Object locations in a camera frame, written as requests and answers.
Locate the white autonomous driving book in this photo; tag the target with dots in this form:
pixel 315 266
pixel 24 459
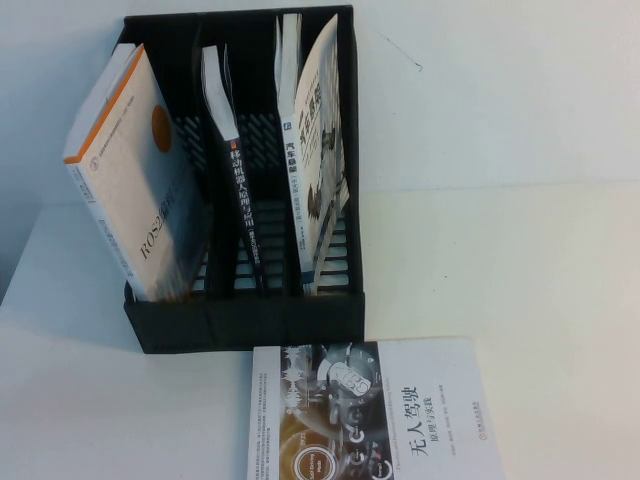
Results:
pixel 425 410

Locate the white car suspension book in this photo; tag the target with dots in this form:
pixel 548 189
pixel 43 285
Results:
pixel 315 165

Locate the black plastic book stand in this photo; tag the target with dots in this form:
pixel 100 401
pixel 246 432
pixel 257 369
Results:
pixel 240 322

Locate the dark mobile robot book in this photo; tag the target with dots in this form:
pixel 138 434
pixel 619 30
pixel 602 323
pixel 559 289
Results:
pixel 240 190

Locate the white orange ROS2 book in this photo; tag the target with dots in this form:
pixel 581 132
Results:
pixel 130 165

